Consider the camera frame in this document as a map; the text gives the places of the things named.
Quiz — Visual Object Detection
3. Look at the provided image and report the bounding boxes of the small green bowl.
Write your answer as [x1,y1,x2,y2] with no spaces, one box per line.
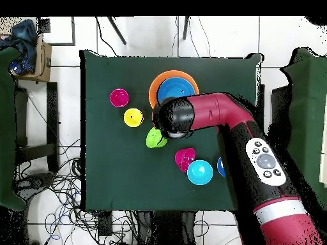
[146,126,169,149]

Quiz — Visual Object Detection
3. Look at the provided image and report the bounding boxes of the small red bowl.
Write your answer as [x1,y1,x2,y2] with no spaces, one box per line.
[174,147,197,174]

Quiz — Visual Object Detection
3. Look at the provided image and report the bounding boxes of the yellow plastic cup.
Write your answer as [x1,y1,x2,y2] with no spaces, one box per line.
[123,107,144,128]

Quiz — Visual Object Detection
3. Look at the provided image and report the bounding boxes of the large blue bowl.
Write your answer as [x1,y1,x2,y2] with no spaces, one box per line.
[156,77,196,103]

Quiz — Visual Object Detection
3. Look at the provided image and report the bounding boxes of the large orange bowl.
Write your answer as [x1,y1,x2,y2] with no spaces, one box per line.
[148,70,200,110]

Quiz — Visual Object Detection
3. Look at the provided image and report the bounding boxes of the small light blue bowl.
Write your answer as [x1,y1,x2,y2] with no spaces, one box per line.
[186,160,214,186]

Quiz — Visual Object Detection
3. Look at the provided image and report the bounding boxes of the red plastic cup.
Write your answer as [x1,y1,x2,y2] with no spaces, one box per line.
[109,88,130,108]

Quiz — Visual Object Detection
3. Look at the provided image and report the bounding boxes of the small dark blue bowl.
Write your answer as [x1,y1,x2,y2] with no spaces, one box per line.
[217,156,227,178]

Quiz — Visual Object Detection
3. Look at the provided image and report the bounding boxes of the dark green table cloth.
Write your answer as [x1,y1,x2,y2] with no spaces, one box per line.
[79,49,264,212]

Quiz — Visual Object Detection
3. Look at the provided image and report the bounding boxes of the black tripod leg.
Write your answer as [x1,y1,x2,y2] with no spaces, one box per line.
[107,16,127,45]
[182,16,190,40]

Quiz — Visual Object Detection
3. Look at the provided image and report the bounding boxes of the cardboard box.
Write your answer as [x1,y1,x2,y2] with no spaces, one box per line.
[12,34,52,83]

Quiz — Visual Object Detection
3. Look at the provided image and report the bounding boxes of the green cloth covered table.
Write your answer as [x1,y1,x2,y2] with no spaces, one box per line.
[0,47,26,211]
[279,47,327,202]

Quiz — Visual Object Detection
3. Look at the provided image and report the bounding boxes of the blue cloth bundle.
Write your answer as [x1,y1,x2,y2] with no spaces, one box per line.
[0,19,38,73]

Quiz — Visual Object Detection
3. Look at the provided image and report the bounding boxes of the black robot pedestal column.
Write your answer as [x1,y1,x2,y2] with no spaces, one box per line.
[137,210,197,245]

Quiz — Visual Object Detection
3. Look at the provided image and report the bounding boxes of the tangle of black cables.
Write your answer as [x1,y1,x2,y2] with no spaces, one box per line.
[15,138,139,245]

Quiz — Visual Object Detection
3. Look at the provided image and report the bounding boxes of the black stool frame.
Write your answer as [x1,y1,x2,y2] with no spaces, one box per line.
[15,82,59,173]

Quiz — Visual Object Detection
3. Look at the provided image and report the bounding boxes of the grey pedestal foot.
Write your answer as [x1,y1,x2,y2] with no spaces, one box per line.
[13,172,56,202]

